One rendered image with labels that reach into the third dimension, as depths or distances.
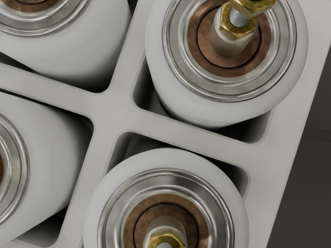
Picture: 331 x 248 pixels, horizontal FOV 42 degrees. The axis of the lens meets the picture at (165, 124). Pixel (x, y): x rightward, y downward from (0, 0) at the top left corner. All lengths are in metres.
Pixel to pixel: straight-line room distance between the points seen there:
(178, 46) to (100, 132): 0.10
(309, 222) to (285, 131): 0.22
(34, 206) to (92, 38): 0.10
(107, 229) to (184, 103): 0.08
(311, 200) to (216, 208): 0.29
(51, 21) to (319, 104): 0.35
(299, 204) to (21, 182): 0.34
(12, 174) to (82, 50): 0.08
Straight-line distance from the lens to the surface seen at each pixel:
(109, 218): 0.25
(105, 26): 0.27
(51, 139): 0.27
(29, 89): 0.33
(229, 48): 0.23
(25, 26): 0.26
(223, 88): 0.24
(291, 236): 0.52
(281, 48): 0.25
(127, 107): 0.32
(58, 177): 0.28
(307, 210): 0.52
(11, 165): 0.26
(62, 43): 0.26
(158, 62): 0.25
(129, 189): 0.24
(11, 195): 0.26
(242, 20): 0.20
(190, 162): 0.25
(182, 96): 0.25
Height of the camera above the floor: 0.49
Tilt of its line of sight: 87 degrees down
